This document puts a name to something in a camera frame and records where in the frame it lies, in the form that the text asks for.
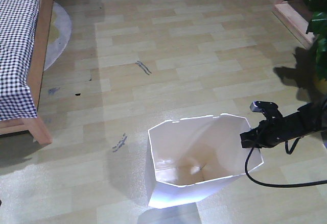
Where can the grey round rug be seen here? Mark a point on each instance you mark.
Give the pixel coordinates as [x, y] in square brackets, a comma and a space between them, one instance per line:
[59, 35]

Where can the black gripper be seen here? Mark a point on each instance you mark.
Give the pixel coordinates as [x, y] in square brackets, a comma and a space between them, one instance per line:
[267, 134]

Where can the wooden bed frame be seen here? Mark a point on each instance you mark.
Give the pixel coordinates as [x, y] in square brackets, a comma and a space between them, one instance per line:
[35, 126]

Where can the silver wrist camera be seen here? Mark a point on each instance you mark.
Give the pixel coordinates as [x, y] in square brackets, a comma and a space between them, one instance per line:
[268, 109]

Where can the black white checkered bedding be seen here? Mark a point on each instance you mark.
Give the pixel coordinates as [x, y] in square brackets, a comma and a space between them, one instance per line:
[18, 25]

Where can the white plastic trash bin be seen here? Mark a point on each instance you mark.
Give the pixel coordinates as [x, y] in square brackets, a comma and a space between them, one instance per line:
[193, 158]

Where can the green potted plant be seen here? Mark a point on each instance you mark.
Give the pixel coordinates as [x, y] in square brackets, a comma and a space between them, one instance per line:
[317, 26]

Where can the wooden shelf frame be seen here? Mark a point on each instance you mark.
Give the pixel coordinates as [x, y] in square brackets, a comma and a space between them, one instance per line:
[295, 15]

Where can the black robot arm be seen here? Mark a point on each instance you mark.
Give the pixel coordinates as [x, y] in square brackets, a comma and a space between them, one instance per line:
[308, 119]

